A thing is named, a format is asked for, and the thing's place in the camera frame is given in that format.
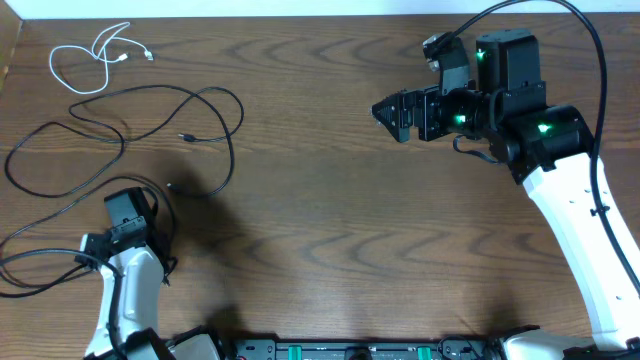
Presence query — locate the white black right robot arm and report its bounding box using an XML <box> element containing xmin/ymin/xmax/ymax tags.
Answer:
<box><xmin>370</xmin><ymin>29</ymin><xmax>639</xmax><ymax>359</ymax></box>

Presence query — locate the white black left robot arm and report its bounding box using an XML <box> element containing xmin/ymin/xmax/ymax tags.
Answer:
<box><xmin>76</xmin><ymin>187</ymin><xmax>223</xmax><ymax>360</ymax></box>

